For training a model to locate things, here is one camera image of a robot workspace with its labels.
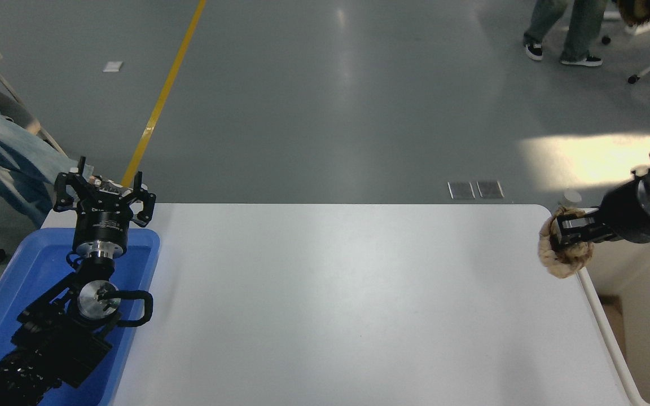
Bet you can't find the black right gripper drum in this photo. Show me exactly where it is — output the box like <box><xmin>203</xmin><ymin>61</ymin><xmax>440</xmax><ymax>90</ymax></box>
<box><xmin>599</xmin><ymin>179</ymin><xmax>650</xmax><ymax>245</ymax></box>

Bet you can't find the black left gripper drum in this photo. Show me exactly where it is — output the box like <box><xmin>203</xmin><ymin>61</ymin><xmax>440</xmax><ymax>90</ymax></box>
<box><xmin>73</xmin><ymin>188</ymin><xmax>135</xmax><ymax>249</ymax></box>

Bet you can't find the seated person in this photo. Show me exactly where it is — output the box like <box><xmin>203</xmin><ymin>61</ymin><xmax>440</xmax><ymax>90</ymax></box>
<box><xmin>0</xmin><ymin>0</ymin><xmax>125</xmax><ymax>229</ymax></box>

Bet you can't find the blue plastic tray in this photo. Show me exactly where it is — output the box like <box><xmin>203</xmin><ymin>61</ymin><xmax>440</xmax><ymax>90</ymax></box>
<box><xmin>0</xmin><ymin>227</ymin><xmax>161</xmax><ymax>406</ymax></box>

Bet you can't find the grey folding chair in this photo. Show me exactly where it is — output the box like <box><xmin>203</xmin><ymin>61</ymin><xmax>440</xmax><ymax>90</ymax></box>
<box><xmin>0</xmin><ymin>51</ymin><xmax>69</xmax><ymax>158</ymax></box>

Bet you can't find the metal floor socket cover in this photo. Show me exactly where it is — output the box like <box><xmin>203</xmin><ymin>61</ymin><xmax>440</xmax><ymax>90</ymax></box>
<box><xmin>476</xmin><ymin>180</ymin><xmax>505</xmax><ymax>199</ymax></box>
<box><xmin>447</xmin><ymin>181</ymin><xmax>476</xmax><ymax>200</ymax></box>

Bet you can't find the walking person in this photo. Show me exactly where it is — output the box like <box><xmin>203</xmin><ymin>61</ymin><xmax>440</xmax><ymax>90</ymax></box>
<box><xmin>522</xmin><ymin>0</ymin><xmax>609</xmax><ymax>67</ymax></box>

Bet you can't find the brown furry object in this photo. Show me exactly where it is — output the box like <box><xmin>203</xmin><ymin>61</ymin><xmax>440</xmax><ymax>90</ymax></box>
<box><xmin>613</xmin><ymin>0</ymin><xmax>650</xmax><ymax>26</ymax></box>

